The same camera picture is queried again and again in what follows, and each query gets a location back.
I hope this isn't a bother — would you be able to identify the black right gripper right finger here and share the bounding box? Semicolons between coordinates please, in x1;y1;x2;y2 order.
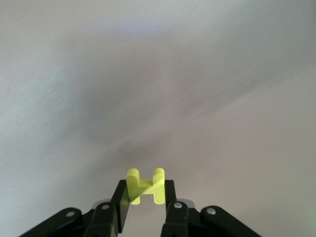
160;179;262;237

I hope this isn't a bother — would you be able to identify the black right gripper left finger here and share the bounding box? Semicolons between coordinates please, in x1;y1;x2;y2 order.
19;179;131;237

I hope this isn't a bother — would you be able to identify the yellow foam letter H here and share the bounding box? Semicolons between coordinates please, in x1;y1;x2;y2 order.
126;167;166;206

